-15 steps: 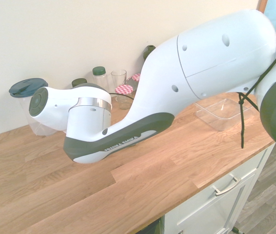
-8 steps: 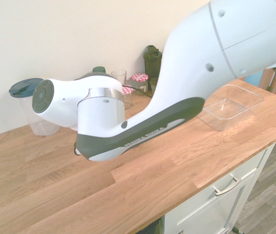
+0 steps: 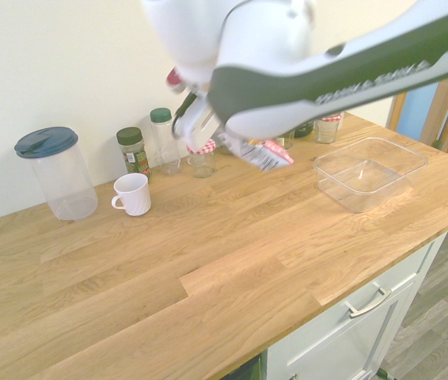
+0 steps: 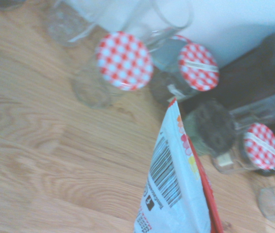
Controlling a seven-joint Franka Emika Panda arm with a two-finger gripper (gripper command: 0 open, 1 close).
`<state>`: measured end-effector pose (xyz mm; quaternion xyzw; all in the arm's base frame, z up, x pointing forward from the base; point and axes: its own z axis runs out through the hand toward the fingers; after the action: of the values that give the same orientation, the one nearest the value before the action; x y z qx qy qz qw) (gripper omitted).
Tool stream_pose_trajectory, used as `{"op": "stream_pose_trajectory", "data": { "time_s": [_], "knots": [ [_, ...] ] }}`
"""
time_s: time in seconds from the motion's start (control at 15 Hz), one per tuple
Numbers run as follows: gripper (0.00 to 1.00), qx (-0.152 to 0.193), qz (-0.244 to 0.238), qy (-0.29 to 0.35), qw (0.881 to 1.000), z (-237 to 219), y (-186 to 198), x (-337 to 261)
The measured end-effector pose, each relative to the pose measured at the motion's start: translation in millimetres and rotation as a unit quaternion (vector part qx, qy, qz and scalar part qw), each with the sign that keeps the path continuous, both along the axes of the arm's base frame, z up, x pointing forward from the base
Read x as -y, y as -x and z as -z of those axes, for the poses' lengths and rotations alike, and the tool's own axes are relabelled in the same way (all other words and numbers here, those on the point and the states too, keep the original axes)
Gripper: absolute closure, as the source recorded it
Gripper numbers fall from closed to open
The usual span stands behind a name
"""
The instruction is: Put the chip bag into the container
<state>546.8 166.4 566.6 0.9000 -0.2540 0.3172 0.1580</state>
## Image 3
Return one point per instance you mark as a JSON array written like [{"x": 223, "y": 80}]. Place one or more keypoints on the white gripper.
[{"x": 196, "y": 126}]

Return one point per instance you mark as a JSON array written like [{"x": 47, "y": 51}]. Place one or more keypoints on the BBQ chip bag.
[{"x": 265, "y": 156}]

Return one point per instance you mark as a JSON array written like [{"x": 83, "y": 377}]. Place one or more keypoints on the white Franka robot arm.
[{"x": 267, "y": 39}]

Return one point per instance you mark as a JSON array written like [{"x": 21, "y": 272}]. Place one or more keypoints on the clear square plastic container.
[{"x": 366, "y": 174}]

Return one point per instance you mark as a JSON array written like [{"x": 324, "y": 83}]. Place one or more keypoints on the clear bottle green cap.
[{"x": 164, "y": 142}]

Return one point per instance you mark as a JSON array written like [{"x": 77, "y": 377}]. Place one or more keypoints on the spice jar dark lid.
[{"x": 134, "y": 154}]

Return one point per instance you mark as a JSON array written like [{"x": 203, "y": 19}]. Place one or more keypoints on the white ceramic mug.
[{"x": 134, "y": 194}]

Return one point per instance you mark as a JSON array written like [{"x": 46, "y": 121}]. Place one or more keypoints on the dark Vega Sport protein tub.
[{"x": 304, "y": 128}]

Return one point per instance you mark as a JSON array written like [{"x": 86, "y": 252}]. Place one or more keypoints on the wide clear canister blue lid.
[{"x": 63, "y": 174}]

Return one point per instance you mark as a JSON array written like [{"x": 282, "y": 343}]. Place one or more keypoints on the red grey wrist camera mount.
[{"x": 174, "y": 79}]

